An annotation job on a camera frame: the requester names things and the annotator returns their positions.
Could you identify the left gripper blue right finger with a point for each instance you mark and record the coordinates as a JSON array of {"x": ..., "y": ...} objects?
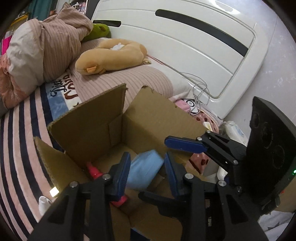
[{"x": 175, "y": 173}]

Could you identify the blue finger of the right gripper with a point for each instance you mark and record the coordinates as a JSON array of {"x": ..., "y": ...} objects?
[
  {"x": 185, "y": 144},
  {"x": 169, "y": 207}
]

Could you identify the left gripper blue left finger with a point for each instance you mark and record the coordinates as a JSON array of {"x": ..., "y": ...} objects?
[{"x": 119, "y": 174}]

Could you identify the pink spray bottle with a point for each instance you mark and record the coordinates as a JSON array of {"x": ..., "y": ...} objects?
[{"x": 96, "y": 175}]

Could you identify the light blue square box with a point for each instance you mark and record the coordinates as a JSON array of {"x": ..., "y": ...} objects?
[{"x": 143, "y": 170}]

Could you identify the white contact lens case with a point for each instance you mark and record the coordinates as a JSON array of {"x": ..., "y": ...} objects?
[{"x": 44, "y": 204}]

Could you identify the brown cardboard box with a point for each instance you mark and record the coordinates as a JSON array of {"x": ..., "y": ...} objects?
[{"x": 99, "y": 131}]

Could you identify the pink ribbed pillow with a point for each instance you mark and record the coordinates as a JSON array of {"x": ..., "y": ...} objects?
[{"x": 157, "y": 76}]

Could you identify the striped pink navy blanket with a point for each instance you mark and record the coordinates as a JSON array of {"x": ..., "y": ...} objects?
[{"x": 23, "y": 176}]

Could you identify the white bed headboard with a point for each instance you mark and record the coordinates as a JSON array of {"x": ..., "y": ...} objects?
[{"x": 217, "y": 47}]

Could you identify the tan plush toy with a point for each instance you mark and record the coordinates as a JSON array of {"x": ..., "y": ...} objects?
[{"x": 112, "y": 55}]

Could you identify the green plush toy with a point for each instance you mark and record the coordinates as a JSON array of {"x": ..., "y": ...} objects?
[{"x": 98, "y": 31}]

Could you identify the rolled pink grey duvet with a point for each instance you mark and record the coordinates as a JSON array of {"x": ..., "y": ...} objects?
[{"x": 39, "y": 52}]

